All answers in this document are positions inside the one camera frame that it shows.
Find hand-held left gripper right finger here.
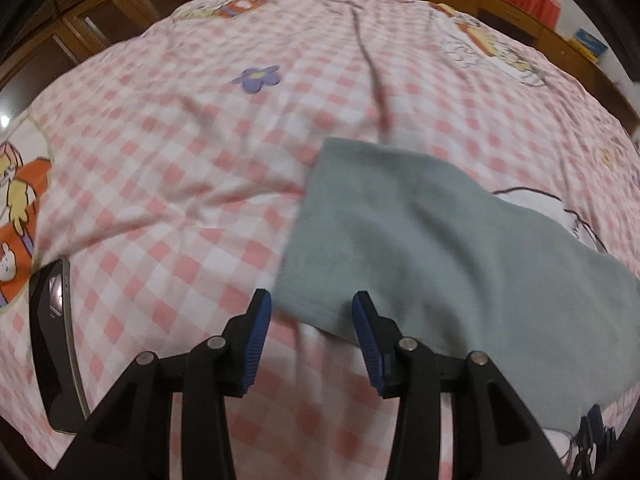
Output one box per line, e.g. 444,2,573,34
351,290,571,480

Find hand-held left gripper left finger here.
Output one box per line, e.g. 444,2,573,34
52,288,273,480

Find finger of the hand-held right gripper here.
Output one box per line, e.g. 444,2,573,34
586,403,607,437

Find grey pants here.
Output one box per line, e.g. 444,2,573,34
277,137,640,417

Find pink checked printed blanket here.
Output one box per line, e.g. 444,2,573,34
0,0,640,480

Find black smartphone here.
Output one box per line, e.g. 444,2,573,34
28,258,94,435

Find wooden headboard cabinet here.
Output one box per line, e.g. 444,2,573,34
255,0,640,128

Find dark wooden wardrobe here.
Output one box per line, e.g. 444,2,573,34
0,0,238,92

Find blue book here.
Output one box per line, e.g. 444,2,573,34
571,27,609,61

